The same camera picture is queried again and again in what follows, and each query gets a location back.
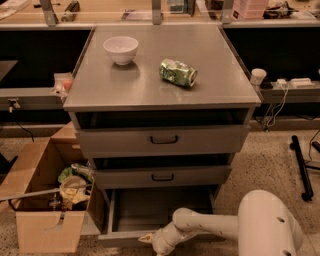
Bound open cardboard box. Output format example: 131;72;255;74
1;124;105;256

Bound black cable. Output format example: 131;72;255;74
9;106;36;143

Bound grey metal drawer cabinet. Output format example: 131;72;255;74
64;24;260;192

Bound white ceramic bowl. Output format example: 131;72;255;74
103;36;139;65

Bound clear plastic bag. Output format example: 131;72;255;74
50;72;73;97

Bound white cup in box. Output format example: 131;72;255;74
60;176;88;204

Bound grey top drawer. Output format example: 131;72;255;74
76;125;249;158

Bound white power strip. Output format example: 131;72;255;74
289;78;314;88

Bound grey bottom drawer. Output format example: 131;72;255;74
98;185;219;247

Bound pink storage box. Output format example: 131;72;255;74
232;0;268;20

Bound black stand leg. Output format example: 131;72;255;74
290;135;314;202

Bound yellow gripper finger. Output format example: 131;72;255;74
139;233;154;243

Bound grey middle drawer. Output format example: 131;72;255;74
94;165;232;189

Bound crushed green soda can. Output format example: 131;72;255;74
159;59;197;87

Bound white cables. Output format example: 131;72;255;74
262;79;290;132

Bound grey drawer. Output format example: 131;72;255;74
76;125;249;158
94;165;232;189
98;185;219;247

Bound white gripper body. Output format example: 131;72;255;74
152;222;195;256

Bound small white jar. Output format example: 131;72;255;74
250;68;267;86

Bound grey metal rod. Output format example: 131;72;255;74
0;188;60;202

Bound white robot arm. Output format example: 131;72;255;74
138;190;303;256

